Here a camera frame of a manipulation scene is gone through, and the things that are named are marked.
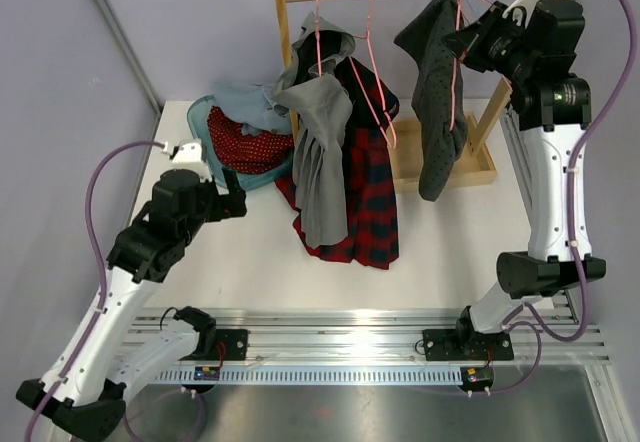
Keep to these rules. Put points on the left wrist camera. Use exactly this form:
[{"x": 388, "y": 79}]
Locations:
[{"x": 188, "y": 152}]

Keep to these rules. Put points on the red dotted skirt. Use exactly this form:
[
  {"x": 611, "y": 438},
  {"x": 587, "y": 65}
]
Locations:
[{"x": 246, "y": 153}]

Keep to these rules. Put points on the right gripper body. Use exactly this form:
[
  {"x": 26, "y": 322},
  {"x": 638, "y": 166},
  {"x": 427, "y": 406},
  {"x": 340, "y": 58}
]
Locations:
[{"x": 498, "y": 44}]

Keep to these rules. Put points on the aluminium corner profile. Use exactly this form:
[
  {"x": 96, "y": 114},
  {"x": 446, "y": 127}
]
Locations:
[{"x": 126, "y": 50}]

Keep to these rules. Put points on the dark grey dotted skirt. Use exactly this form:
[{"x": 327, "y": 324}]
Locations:
[{"x": 437, "y": 98}]

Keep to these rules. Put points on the red plaid skirt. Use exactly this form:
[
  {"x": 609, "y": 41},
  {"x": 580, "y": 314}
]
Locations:
[{"x": 371, "y": 210}]

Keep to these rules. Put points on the wooden clothes rack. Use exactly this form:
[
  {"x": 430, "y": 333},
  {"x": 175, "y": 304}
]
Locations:
[{"x": 475, "y": 166}]

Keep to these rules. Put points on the grey pleated skirt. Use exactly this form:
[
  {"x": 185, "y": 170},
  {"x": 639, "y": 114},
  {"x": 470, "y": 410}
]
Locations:
[{"x": 323, "y": 107}]

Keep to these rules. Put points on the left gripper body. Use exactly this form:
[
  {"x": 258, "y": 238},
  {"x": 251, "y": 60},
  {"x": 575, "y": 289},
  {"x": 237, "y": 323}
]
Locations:
[{"x": 215, "y": 207}]

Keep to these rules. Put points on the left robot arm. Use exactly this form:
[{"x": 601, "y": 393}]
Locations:
[{"x": 85, "y": 393}]

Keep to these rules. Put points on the aluminium mounting rail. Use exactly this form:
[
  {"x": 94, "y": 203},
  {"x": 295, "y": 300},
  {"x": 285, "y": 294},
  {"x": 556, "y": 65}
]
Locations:
[{"x": 361, "y": 347}]

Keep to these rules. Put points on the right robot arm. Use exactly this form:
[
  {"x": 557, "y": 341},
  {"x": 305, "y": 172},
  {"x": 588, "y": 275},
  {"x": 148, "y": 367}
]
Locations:
[{"x": 534, "y": 48}]

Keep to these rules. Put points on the teal plastic bin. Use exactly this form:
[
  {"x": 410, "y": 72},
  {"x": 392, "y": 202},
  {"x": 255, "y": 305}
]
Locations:
[{"x": 197, "y": 119}]

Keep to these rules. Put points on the light blue denim skirt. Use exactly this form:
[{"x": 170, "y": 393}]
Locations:
[{"x": 252, "y": 106}]

